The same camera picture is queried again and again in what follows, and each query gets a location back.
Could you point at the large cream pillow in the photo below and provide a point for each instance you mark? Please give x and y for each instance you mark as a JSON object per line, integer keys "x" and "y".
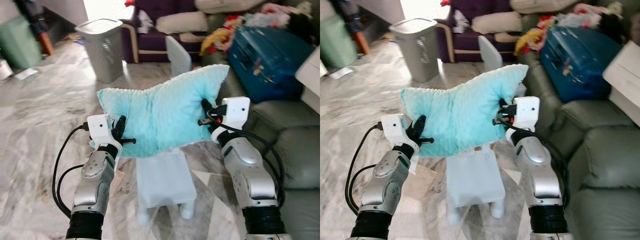
{"x": 497, "y": 22}
{"x": 182, "y": 22}

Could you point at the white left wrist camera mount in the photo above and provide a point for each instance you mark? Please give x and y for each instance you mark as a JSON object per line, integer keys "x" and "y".
{"x": 98, "y": 125}
{"x": 393, "y": 125}

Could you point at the white cloth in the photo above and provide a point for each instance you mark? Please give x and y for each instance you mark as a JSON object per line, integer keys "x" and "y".
{"x": 145, "y": 22}
{"x": 460, "y": 22}

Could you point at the white box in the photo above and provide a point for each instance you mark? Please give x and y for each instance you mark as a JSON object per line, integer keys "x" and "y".
{"x": 311, "y": 75}
{"x": 625, "y": 80}

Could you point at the yellow red clothes pile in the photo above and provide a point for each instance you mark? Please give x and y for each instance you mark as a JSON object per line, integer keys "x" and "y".
{"x": 530, "y": 37}
{"x": 215, "y": 37}

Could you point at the purple sofa with wooden arms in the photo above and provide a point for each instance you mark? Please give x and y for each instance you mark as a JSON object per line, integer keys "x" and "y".
{"x": 480, "y": 6}
{"x": 165, "y": 6}

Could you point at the grey-green leather sofa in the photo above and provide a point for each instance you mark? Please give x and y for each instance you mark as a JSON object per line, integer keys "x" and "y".
{"x": 290, "y": 145}
{"x": 600, "y": 150}

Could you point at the blue suitcase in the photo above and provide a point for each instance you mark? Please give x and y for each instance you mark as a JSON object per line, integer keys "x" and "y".
{"x": 270, "y": 60}
{"x": 580, "y": 60}

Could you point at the teal textured pillow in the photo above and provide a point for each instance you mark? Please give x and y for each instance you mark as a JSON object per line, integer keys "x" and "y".
{"x": 160, "y": 115}
{"x": 460, "y": 115}

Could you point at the pink white clothes heap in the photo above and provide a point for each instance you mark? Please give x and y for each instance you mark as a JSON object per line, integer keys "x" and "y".
{"x": 272, "y": 15}
{"x": 585, "y": 15}

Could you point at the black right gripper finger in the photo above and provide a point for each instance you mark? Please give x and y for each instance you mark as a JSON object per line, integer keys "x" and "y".
{"x": 503, "y": 105}
{"x": 206, "y": 106}

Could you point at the white plastic drawer unit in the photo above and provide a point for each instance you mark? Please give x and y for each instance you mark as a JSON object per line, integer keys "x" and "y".
{"x": 4, "y": 70}

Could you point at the small cream cushion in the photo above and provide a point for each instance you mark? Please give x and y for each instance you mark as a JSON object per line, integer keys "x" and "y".
{"x": 192, "y": 37}
{"x": 507, "y": 37}

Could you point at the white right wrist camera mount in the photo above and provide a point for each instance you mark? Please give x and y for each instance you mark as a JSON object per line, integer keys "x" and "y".
{"x": 235, "y": 110}
{"x": 527, "y": 110}

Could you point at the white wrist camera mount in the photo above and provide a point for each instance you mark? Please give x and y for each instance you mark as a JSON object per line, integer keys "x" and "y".
{"x": 98, "y": 125}
{"x": 393, "y": 125}
{"x": 527, "y": 110}
{"x": 235, "y": 110}

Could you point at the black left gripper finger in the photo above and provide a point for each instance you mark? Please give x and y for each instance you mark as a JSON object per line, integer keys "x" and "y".
{"x": 416, "y": 127}
{"x": 120, "y": 127}
{"x": 426, "y": 141}
{"x": 129, "y": 141}

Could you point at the long cream cushion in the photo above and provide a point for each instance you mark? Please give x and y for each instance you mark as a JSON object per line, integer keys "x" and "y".
{"x": 540, "y": 5}
{"x": 225, "y": 5}

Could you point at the blue black vacuum cleaner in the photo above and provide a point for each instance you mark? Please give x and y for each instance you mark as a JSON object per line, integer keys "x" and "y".
{"x": 352, "y": 22}
{"x": 37, "y": 22}

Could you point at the light blue plastic kids chair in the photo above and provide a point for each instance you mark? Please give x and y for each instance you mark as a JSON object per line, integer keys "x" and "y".
{"x": 179, "y": 55}
{"x": 475, "y": 180}
{"x": 490, "y": 55}
{"x": 165, "y": 180}

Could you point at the green bin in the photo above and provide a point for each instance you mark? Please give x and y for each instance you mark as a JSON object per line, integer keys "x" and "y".
{"x": 20, "y": 45}
{"x": 337, "y": 45}

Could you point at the white paper sheet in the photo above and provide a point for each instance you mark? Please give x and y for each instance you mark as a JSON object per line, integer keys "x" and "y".
{"x": 26, "y": 74}
{"x": 341, "y": 74}

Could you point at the grey perforated laundry basket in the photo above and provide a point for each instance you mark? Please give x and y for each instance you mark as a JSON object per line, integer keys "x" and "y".
{"x": 417, "y": 52}
{"x": 102, "y": 52}

